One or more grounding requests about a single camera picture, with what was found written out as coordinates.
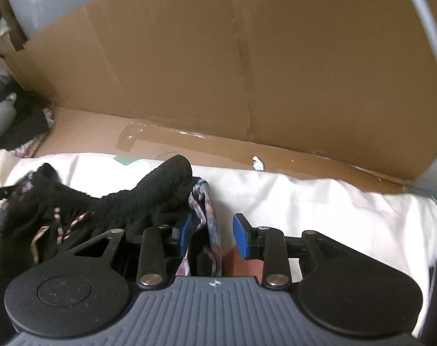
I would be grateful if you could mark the white paper scrap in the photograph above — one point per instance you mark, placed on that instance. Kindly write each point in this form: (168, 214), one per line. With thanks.
(258, 163)

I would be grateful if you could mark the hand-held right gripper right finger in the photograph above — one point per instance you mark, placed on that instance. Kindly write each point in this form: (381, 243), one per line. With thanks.
(240, 236)

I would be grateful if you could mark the brown cardboard sheet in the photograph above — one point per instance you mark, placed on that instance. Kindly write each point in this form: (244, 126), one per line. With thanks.
(240, 61)

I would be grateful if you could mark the black cloth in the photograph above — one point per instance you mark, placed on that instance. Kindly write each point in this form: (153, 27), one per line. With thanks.
(27, 122)

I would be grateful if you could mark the black ribbed shorts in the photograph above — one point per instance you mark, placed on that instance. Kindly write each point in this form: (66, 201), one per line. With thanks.
(160, 183)

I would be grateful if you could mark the black floral trim garment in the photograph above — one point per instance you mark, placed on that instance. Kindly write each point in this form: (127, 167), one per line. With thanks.
(20, 223)

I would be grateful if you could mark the printed bear blanket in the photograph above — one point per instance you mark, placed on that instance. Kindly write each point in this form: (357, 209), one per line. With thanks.
(330, 216)

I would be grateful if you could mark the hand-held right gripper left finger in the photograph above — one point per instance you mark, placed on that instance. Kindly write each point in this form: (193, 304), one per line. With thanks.
(186, 234)

